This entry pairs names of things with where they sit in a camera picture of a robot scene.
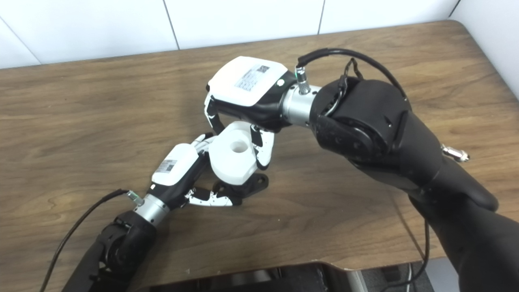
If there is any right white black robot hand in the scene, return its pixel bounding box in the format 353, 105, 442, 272
205, 56, 298, 170

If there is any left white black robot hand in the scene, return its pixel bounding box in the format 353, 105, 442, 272
151, 133, 240, 209

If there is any round white plastic piece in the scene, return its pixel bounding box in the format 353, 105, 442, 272
208, 122, 259, 186

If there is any black plastic holder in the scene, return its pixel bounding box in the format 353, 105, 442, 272
213, 172, 269, 203

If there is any black robot torso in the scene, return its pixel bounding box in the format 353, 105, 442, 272
138, 262, 365, 292

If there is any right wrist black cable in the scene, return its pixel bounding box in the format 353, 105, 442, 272
296, 48, 471, 292

